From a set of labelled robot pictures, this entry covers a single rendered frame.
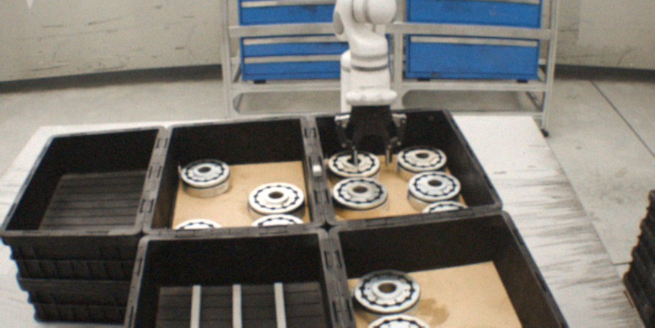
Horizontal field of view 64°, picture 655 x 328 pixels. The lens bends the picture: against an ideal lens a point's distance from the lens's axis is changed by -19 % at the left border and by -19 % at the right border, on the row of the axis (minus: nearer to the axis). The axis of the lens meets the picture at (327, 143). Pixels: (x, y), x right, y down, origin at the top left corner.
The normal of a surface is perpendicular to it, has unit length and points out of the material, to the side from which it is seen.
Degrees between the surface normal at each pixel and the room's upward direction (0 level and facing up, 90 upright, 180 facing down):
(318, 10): 90
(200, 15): 90
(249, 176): 0
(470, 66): 90
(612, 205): 0
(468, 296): 0
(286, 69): 90
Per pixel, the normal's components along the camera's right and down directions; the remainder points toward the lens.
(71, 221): -0.02, -0.88
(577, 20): 0.00, 0.47
